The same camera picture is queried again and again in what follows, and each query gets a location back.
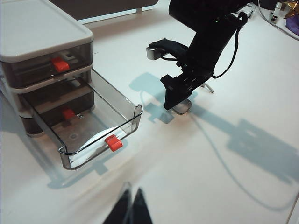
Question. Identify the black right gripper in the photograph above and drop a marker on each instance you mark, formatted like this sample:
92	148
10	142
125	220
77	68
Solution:
194	77

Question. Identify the brown fabric desk partition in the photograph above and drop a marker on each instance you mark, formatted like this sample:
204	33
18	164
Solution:
93	7

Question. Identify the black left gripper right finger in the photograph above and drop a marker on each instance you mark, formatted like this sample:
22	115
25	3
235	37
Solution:
141	210

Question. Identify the gold foil wrapper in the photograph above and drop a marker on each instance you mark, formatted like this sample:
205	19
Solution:
292	8

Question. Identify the white partition foot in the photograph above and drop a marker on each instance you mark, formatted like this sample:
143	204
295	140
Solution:
139	10

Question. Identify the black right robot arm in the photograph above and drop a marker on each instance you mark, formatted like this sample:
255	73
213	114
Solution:
205	28

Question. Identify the small white box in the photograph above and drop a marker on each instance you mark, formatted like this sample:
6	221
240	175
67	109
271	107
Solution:
249	10

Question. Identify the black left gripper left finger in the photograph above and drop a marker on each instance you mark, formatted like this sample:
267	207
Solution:
121	205

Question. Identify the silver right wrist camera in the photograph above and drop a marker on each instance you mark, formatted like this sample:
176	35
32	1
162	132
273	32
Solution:
153	52

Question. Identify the purple object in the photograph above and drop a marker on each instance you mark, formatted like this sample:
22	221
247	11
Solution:
293	25

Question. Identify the small three-drawer storage cabinet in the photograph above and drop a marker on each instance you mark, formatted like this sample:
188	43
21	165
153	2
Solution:
35	28

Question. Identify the white clip device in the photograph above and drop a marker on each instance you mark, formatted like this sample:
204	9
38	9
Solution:
275	12

